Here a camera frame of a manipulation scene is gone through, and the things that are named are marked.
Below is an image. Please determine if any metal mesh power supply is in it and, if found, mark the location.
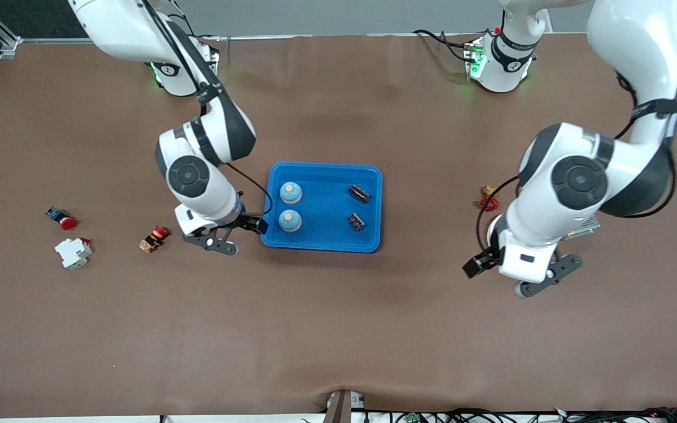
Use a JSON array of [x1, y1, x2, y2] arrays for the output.
[[562, 214, 602, 241]]

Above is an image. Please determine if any green lit base connector box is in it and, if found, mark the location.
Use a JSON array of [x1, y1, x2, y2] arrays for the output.
[[463, 40, 487, 80]]

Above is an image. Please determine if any blue desk bell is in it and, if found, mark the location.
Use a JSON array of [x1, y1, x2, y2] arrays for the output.
[[279, 209, 303, 233], [279, 182, 304, 205]]

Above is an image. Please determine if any blue plastic tray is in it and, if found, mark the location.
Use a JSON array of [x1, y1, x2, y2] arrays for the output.
[[260, 162, 384, 254]]

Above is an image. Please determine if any brown table cover mat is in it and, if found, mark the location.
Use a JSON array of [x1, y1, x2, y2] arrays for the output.
[[0, 32, 677, 419]]

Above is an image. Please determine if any grey metal table bracket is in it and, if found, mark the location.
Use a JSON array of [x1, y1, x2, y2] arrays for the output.
[[324, 390, 366, 423]]

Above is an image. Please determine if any red push button switch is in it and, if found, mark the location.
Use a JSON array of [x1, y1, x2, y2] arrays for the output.
[[45, 207, 78, 231]]

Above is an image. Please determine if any red handwheel brass valve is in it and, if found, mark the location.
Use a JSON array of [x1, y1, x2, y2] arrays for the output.
[[478, 185, 501, 212]]

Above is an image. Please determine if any black base cable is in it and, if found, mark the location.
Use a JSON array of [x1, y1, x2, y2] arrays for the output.
[[414, 28, 480, 62]]

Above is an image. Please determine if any white circuit breaker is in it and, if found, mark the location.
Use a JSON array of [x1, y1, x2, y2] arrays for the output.
[[54, 237, 93, 270]]

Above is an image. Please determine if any aluminium frame corner bracket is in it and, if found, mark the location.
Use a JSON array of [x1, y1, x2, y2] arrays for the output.
[[0, 26, 22, 56]]

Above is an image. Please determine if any orange black emergency button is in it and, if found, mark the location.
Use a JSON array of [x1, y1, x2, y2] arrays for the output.
[[139, 225, 170, 254]]

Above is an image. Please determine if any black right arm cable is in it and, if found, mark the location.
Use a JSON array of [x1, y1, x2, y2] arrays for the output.
[[139, 0, 273, 223]]

